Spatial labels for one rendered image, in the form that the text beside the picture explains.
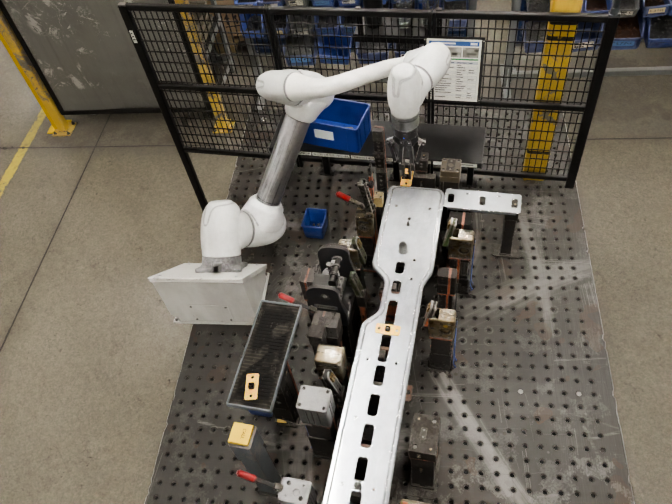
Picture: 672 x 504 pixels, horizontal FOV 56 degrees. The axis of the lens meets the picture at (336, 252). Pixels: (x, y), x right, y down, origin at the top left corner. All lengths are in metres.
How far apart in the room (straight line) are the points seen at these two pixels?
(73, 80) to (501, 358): 3.38
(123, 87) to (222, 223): 2.27
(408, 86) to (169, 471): 1.54
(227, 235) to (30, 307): 1.82
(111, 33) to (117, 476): 2.59
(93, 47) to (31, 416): 2.25
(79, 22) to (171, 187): 1.12
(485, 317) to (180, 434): 1.23
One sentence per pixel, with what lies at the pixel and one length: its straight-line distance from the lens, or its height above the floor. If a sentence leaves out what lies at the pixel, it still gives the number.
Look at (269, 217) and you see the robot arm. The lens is 2.59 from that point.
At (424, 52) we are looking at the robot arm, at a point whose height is 1.67.
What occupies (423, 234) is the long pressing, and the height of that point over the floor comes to 1.00.
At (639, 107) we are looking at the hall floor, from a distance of 4.63.
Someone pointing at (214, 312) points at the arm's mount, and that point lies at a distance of 2.57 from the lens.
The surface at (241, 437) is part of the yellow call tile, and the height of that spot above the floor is 1.16.
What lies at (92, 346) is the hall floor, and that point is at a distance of 3.71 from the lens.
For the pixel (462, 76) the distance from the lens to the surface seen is 2.62.
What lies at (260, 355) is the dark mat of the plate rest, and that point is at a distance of 1.99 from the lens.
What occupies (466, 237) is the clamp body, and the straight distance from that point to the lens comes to 2.34.
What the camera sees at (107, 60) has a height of 0.58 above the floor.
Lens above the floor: 2.86
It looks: 52 degrees down
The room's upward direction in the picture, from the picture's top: 10 degrees counter-clockwise
